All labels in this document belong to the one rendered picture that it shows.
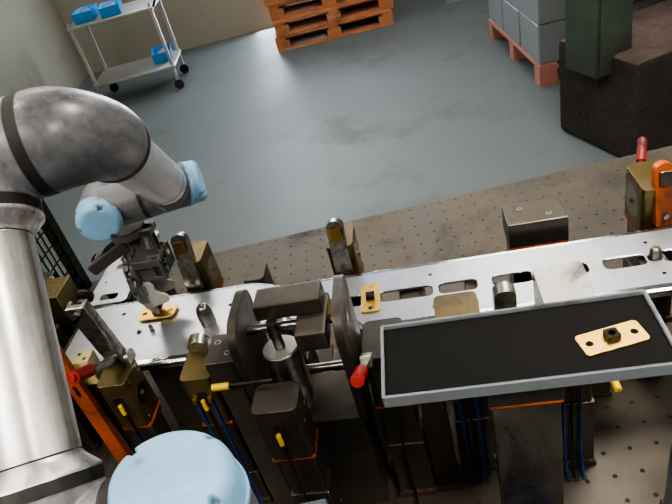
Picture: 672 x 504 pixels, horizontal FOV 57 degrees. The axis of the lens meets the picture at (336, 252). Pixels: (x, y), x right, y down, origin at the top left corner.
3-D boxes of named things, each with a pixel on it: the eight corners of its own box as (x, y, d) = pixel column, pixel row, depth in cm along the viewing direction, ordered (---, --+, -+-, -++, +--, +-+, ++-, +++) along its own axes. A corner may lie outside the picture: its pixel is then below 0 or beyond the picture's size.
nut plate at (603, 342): (634, 320, 82) (635, 314, 81) (651, 339, 79) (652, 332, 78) (573, 338, 82) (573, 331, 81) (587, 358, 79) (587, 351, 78)
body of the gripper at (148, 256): (167, 284, 125) (145, 235, 118) (128, 290, 126) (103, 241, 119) (177, 261, 131) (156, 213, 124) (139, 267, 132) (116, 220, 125)
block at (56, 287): (132, 380, 165) (69, 274, 145) (123, 403, 159) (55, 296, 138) (105, 384, 166) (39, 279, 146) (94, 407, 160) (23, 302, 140)
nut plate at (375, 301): (361, 286, 127) (360, 281, 126) (380, 283, 126) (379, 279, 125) (360, 314, 120) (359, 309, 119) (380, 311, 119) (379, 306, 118)
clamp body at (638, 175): (650, 284, 151) (661, 151, 131) (673, 322, 140) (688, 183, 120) (613, 289, 153) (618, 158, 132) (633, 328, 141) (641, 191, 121)
